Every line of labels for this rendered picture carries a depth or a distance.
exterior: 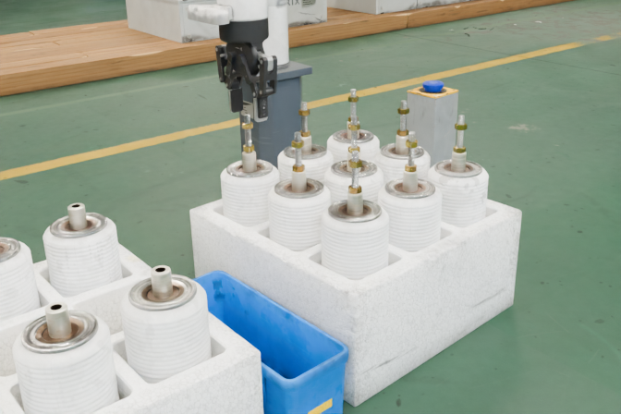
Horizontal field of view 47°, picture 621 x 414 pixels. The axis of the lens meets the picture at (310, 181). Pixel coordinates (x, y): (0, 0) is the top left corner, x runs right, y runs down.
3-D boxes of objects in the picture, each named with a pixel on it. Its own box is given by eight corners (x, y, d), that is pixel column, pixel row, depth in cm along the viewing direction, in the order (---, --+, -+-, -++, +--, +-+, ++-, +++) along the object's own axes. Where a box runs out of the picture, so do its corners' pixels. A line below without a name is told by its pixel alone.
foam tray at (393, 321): (197, 302, 127) (188, 209, 120) (352, 234, 151) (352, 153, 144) (355, 408, 100) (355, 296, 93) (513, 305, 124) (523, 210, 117)
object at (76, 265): (51, 336, 105) (30, 225, 98) (112, 313, 111) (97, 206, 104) (77, 367, 98) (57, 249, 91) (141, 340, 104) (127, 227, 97)
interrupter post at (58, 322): (44, 334, 74) (40, 306, 73) (67, 325, 75) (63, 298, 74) (54, 344, 72) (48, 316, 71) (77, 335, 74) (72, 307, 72)
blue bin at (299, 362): (165, 359, 111) (158, 292, 107) (224, 332, 118) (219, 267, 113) (291, 464, 90) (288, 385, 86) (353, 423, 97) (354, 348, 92)
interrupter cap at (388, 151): (407, 143, 128) (407, 140, 128) (433, 156, 122) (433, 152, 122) (371, 151, 125) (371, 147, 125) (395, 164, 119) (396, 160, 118)
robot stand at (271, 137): (233, 185, 178) (225, 66, 167) (281, 172, 186) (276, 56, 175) (266, 203, 167) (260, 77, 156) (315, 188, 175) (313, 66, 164)
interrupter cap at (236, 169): (272, 162, 121) (272, 158, 120) (273, 178, 114) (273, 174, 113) (226, 164, 120) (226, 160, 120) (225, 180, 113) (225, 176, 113)
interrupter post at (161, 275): (148, 295, 81) (145, 269, 80) (167, 287, 82) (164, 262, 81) (158, 303, 79) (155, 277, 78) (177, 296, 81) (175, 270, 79)
